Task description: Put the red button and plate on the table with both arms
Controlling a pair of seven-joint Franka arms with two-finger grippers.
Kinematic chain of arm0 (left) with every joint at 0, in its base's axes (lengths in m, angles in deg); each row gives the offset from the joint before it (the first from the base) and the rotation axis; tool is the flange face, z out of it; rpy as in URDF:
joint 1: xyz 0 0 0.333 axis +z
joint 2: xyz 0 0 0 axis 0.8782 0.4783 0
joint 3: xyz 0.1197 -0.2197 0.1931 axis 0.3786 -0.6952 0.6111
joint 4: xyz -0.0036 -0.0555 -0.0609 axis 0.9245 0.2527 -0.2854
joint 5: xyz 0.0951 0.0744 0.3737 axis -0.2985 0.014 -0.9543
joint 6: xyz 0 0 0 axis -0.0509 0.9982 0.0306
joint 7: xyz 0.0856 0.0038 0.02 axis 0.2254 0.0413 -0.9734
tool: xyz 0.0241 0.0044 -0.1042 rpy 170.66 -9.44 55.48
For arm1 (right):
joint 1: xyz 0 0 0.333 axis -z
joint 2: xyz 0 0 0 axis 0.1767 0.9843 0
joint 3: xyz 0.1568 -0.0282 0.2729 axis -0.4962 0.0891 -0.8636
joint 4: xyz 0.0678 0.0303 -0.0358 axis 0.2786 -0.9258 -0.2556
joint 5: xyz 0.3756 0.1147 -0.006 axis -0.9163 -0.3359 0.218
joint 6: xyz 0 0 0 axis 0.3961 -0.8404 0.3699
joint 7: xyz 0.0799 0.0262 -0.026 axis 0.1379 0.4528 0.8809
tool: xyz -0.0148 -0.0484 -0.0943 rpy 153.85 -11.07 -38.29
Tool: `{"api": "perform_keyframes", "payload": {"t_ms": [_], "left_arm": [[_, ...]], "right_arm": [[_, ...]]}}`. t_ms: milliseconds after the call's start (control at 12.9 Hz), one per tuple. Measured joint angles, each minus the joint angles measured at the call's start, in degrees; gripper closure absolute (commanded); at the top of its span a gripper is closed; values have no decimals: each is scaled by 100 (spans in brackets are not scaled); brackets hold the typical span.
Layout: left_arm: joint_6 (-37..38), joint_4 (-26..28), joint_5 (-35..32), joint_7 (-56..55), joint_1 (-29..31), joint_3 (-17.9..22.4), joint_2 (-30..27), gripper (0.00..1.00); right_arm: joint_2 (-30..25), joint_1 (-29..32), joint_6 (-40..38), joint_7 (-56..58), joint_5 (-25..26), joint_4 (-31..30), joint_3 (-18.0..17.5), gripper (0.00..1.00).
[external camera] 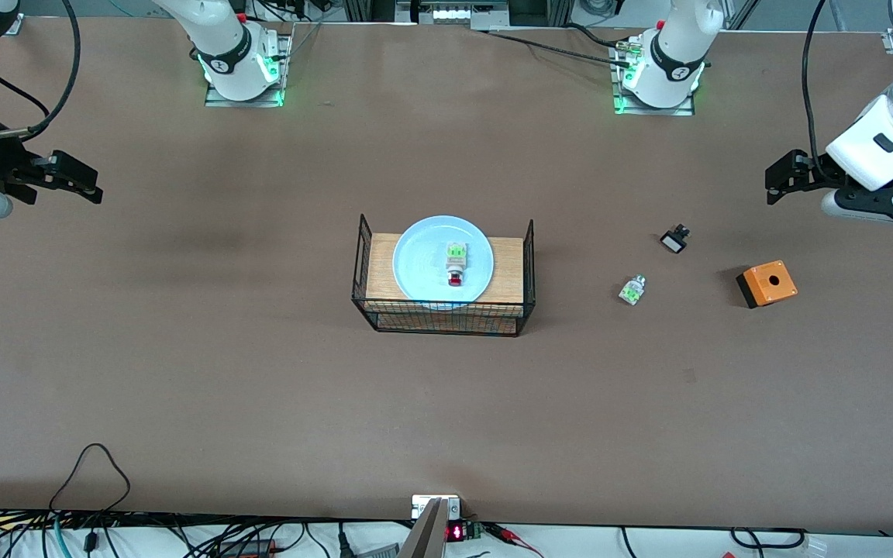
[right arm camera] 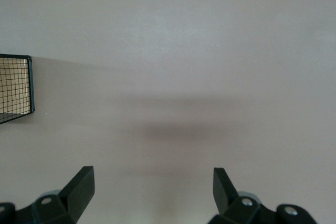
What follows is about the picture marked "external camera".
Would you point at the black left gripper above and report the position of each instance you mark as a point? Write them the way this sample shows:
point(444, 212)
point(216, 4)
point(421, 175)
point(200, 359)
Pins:
point(813, 177)

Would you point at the red push button switch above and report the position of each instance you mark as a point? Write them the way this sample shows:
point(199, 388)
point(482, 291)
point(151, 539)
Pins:
point(456, 260)

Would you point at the light blue plate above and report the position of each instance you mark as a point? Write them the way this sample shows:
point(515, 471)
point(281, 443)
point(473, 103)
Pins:
point(423, 267)

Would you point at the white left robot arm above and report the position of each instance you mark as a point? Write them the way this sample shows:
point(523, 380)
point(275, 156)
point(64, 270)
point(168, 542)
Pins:
point(679, 46)

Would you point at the white green contact block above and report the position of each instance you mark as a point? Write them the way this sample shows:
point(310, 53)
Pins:
point(632, 291)

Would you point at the grey control box with lights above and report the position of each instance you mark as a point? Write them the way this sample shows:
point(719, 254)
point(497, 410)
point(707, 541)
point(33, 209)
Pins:
point(450, 14)

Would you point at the black power adapter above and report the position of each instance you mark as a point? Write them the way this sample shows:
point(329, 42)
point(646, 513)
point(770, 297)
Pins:
point(249, 550)

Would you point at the red digit display module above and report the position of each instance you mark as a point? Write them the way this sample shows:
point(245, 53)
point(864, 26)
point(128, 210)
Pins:
point(456, 532)

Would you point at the grey aluminium bar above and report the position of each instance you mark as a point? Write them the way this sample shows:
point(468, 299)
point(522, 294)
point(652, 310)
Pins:
point(427, 539)

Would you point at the orange button enclosure box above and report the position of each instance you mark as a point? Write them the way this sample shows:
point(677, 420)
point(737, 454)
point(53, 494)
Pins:
point(768, 285)

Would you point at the black white switch part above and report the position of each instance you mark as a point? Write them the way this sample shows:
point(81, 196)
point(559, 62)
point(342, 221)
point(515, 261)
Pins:
point(674, 242)

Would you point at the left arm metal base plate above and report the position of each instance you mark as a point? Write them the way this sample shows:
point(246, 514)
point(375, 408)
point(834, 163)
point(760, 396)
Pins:
point(656, 111)

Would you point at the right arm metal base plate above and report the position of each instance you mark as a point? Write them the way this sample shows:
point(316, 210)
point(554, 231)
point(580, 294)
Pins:
point(245, 102)

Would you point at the silver metal bracket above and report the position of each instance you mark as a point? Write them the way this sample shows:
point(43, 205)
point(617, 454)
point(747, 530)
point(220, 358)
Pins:
point(421, 505)

